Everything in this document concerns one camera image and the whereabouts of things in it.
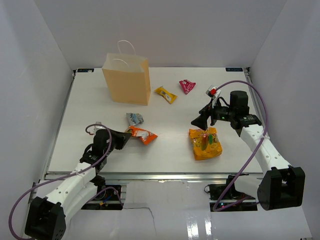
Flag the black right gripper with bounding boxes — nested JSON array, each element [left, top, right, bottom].
[[191, 98, 236, 131]]

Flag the silver Himalaya snack packet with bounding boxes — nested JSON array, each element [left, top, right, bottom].
[[126, 112, 144, 126]]

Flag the orange snack packet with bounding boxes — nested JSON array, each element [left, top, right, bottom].
[[126, 125, 158, 145]]

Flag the large yellow candy bag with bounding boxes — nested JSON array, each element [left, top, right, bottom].
[[188, 127, 223, 161]]

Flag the pink snack packet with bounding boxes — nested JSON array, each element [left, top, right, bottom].
[[179, 79, 196, 95]]

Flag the yellow snack bar packet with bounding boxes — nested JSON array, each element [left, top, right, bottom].
[[154, 86, 178, 104]]

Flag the brown paper bag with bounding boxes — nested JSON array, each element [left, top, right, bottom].
[[102, 48, 151, 106]]

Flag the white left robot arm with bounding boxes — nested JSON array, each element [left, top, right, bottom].
[[24, 128, 132, 240]]

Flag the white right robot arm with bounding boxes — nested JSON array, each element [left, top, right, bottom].
[[191, 87, 306, 211]]

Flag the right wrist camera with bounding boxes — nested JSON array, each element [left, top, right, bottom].
[[205, 85, 221, 108]]

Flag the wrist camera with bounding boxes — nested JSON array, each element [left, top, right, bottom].
[[87, 121, 104, 135], [205, 85, 221, 108]]

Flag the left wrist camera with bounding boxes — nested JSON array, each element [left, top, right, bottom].
[[87, 121, 104, 135]]

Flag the aluminium table edge rail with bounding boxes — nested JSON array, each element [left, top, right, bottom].
[[44, 172, 266, 181]]

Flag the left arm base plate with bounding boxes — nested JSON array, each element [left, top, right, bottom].
[[82, 185, 123, 211]]

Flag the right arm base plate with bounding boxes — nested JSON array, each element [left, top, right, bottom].
[[203, 184, 258, 213]]

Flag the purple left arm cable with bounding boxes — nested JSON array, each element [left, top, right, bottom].
[[8, 123, 125, 238]]

